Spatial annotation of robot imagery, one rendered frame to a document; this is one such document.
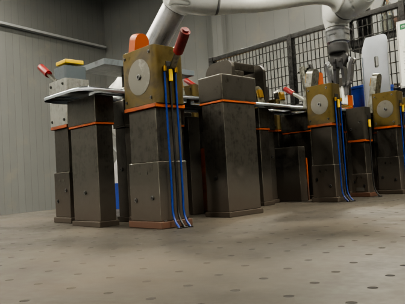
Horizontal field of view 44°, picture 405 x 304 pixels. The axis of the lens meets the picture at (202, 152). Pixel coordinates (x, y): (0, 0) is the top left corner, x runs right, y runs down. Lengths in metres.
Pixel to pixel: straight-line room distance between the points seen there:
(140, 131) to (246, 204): 0.32
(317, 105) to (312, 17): 10.75
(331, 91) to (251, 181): 0.44
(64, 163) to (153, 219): 0.39
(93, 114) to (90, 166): 0.11
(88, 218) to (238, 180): 0.35
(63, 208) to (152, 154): 0.39
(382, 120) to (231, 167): 0.79
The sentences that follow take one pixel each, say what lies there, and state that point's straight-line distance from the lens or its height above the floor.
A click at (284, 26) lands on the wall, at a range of 12.50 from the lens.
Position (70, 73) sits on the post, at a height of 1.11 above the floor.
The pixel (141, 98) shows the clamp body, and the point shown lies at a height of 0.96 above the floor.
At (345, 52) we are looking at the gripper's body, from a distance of 1.98.
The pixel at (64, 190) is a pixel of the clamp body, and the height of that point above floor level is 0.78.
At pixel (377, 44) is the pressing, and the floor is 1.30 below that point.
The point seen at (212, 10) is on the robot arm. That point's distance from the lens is 1.86.
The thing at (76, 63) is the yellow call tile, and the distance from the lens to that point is 1.53.
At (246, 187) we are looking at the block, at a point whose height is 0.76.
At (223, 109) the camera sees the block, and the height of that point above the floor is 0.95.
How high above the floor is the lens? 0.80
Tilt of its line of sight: 3 degrees up
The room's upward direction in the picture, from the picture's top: 3 degrees counter-clockwise
